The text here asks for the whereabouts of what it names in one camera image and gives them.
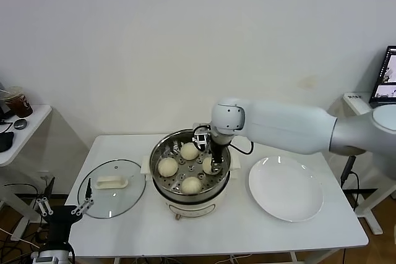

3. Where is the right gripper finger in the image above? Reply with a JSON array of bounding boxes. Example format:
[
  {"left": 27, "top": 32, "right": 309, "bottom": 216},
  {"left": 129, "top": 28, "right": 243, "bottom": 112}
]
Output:
[{"left": 210, "top": 158, "right": 225, "bottom": 176}]

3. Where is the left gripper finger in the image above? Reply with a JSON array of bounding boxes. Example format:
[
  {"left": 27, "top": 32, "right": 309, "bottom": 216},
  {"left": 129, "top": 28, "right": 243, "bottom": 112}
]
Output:
[
  {"left": 35, "top": 177, "right": 56, "bottom": 217},
  {"left": 70, "top": 178, "right": 95, "bottom": 216}
]

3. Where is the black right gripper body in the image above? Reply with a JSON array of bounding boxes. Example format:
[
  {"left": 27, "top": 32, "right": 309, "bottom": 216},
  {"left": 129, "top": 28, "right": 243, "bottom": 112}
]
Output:
[{"left": 209, "top": 134, "right": 232, "bottom": 162}]

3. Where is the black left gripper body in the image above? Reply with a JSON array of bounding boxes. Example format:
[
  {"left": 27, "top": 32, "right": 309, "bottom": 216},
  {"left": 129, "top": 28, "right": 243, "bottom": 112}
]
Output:
[{"left": 45, "top": 205, "right": 82, "bottom": 244}]

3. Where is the white steamed baozi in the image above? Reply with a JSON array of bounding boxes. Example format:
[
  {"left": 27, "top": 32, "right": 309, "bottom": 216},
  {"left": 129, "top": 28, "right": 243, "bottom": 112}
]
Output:
[
  {"left": 202, "top": 156, "right": 224, "bottom": 175},
  {"left": 180, "top": 142, "right": 200, "bottom": 161},
  {"left": 158, "top": 157, "right": 179, "bottom": 177},
  {"left": 181, "top": 176, "right": 203, "bottom": 196}
]

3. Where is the glass lid cream handle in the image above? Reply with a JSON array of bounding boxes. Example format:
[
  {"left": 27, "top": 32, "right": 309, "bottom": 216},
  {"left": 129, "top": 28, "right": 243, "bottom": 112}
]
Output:
[{"left": 77, "top": 158, "right": 147, "bottom": 219}]

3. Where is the stainless steel steamer basket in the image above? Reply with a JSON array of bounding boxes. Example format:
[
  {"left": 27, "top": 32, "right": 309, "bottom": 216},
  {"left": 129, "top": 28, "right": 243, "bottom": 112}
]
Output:
[{"left": 149, "top": 129, "right": 232, "bottom": 202}]

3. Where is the cream electric cooker pot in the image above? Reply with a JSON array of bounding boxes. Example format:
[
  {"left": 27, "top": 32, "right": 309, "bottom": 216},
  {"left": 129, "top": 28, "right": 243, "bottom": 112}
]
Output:
[{"left": 140, "top": 151, "right": 242, "bottom": 222}]

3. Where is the white round plate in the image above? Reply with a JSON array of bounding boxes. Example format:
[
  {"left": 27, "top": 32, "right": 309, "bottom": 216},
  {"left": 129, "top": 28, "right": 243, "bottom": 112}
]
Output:
[{"left": 247, "top": 156, "right": 325, "bottom": 223}]

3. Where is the black soft pouch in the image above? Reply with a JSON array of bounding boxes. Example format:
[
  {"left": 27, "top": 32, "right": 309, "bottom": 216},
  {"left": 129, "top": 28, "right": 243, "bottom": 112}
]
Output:
[{"left": 0, "top": 132, "right": 15, "bottom": 153}]

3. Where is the iced coffee plastic cup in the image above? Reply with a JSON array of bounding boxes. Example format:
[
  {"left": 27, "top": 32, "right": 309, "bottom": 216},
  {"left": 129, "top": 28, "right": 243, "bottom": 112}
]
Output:
[{"left": 4, "top": 86, "right": 34, "bottom": 119}]

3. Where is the white side desk with label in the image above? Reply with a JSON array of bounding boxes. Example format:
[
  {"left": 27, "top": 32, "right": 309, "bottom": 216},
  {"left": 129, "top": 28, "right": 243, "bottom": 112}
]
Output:
[{"left": 342, "top": 92, "right": 396, "bottom": 236}]

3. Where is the open dark laptop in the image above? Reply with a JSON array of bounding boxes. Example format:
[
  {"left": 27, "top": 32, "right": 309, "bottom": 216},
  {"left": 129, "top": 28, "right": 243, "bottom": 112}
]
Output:
[{"left": 369, "top": 45, "right": 396, "bottom": 106}]

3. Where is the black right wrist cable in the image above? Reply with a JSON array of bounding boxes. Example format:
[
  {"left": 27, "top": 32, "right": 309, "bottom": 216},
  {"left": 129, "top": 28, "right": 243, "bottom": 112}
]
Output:
[{"left": 230, "top": 142, "right": 255, "bottom": 156}]

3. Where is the black floor cable loop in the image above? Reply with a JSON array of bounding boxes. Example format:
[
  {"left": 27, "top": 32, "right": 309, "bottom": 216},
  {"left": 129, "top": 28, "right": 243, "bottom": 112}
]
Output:
[{"left": 4, "top": 183, "right": 43, "bottom": 226}]

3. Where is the black cable with adapter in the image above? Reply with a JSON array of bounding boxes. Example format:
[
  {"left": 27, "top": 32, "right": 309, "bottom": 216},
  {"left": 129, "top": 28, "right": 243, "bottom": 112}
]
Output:
[{"left": 340, "top": 155, "right": 361, "bottom": 212}]

